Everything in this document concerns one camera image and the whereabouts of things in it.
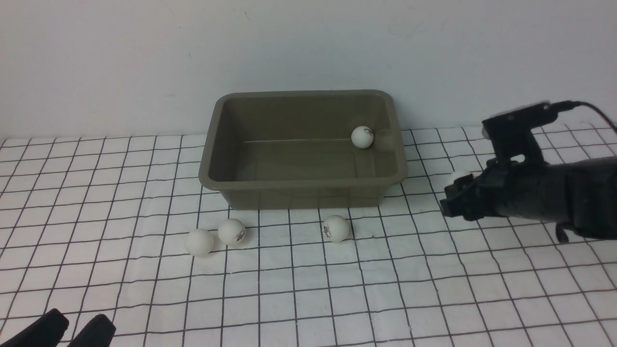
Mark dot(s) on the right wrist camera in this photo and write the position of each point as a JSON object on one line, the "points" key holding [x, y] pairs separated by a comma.
{"points": [[511, 133]]}

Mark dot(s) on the olive plastic bin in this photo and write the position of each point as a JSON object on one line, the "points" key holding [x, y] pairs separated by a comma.
{"points": [[292, 150]]}

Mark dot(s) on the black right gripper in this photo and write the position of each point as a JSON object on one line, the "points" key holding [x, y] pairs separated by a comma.
{"points": [[526, 192]]}

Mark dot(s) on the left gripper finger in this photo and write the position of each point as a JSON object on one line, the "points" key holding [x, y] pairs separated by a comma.
{"points": [[47, 331], [98, 332]]}

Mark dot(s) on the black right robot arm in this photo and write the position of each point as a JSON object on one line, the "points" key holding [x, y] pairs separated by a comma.
{"points": [[579, 197]]}

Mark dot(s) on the white grid tablecloth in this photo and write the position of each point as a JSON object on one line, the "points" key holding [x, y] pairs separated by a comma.
{"points": [[98, 226]]}

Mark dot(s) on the white ball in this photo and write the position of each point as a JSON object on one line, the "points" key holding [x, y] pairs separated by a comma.
{"points": [[231, 232], [362, 137], [335, 228], [199, 243]]}

